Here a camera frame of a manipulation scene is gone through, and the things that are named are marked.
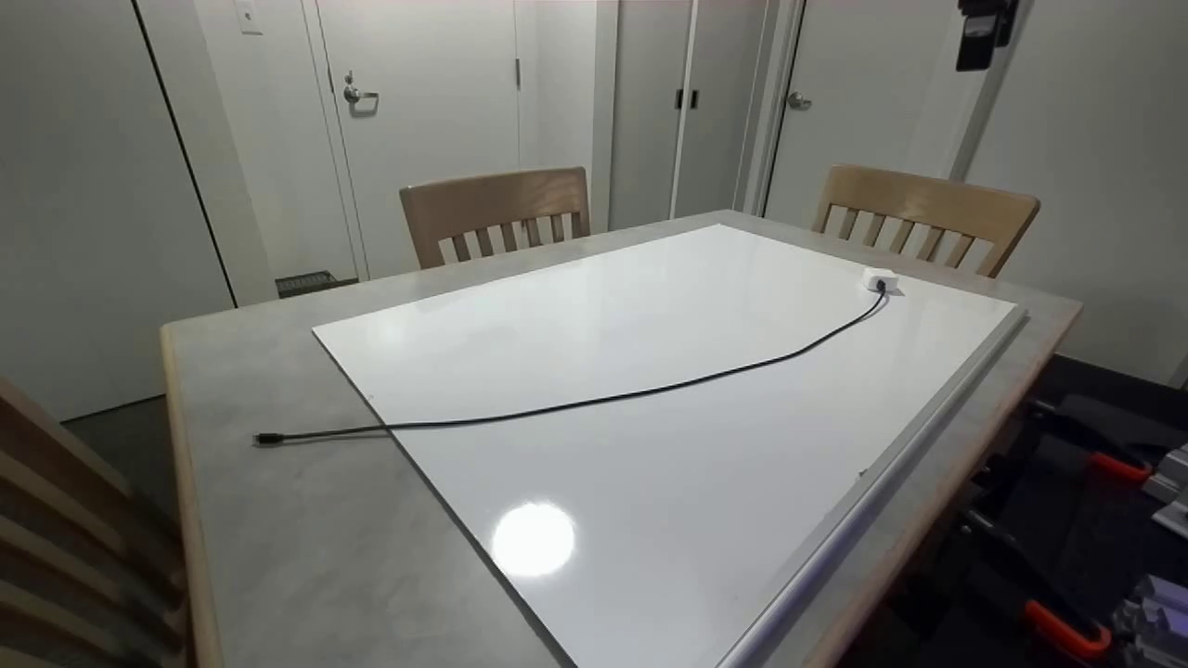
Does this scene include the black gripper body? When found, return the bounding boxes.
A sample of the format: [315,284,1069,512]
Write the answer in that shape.
[959,0,1022,70]

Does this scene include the black cable with white plug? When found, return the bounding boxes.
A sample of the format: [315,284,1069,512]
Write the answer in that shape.
[251,267,906,450]

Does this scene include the wooden chair far right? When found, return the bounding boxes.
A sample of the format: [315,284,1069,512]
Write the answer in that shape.
[813,163,1039,279]

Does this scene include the wooden chair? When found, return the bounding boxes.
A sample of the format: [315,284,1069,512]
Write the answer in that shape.
[401,167,589,267]
[813,163,1039,279]
[0,387,193,668]

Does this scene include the wooden chair far left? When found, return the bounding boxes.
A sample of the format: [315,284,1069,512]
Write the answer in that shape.
[401,167,589,267]

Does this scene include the white board on table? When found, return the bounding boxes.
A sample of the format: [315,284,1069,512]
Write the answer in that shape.
[315,225,1023,668]

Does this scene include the wooden chair near left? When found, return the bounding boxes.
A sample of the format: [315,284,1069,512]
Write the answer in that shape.
[0,387,193,668]

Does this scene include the orange handled clamp far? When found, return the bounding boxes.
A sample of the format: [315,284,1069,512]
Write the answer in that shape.
[1034,403,1151,486]

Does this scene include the orange handled clamp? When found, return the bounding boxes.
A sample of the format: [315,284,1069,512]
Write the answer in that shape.
[961,512,1114,663]
[1034,403,1151,486]

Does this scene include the white door with handle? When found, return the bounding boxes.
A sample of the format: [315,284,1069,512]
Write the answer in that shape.
[315,0,520,276]

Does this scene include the orange handled clamp near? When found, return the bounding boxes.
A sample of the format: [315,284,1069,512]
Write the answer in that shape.
[961,512,1114,663]

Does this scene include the wall light switch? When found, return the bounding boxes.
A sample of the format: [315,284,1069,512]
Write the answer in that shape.
[239,0,265,36]

